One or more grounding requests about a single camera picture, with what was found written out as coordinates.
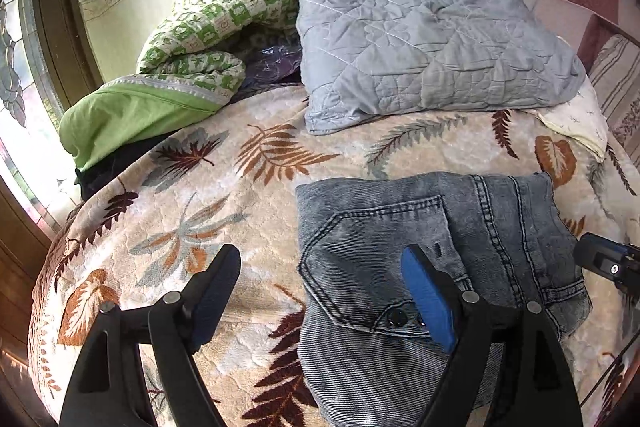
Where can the window with patterned glass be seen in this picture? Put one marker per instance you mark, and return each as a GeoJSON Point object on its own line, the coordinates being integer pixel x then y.
{"type": "Point", "coordinates": [25, 107]}

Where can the grey quilted pillow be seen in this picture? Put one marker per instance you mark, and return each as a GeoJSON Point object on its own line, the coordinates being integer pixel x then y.
{"type": "Point", "coordinates": [430, 47]}

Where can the dark cloth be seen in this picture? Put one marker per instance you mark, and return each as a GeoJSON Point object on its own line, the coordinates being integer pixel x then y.
{"type": "Point", "coordinates": [105, 169]}

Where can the beige leaf-print blanket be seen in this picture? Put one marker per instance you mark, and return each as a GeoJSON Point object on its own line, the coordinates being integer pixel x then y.
{"type": "Point", "coordinates": [225, 187]}

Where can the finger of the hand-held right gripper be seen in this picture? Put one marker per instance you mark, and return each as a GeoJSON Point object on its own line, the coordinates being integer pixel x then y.
{"type": "Point", "coordinates": [607, 262]}

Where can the green patterned quilt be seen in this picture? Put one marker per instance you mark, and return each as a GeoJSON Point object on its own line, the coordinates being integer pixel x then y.
{"type": "Point", "coordinates": [185, 72]}

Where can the grey denim pants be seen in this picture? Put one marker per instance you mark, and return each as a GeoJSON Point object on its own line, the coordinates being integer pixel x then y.
{"type": "Point", "coordinates": [400, 227]}

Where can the striped floral cushion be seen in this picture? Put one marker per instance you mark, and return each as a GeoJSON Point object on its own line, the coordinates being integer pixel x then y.
{"type": "Point", "coordinates": [620, 82]}

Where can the white pillow with small print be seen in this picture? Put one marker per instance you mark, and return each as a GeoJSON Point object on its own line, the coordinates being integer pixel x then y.
{"type": "Point", "coordinates": [580, 117]}

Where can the purple patterned cloth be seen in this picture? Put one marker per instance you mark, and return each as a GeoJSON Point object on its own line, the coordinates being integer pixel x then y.
{"type": "Point", "coordinates": [272, 64]}

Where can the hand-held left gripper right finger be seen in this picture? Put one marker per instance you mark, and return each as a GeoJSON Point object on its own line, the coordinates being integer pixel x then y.
{"type": "Point", "coordinates": [430, 297]}

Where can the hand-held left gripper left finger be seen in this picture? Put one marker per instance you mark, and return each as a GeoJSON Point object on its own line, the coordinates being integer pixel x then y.
{"type": "Point", "coordinates": [215, 302]}

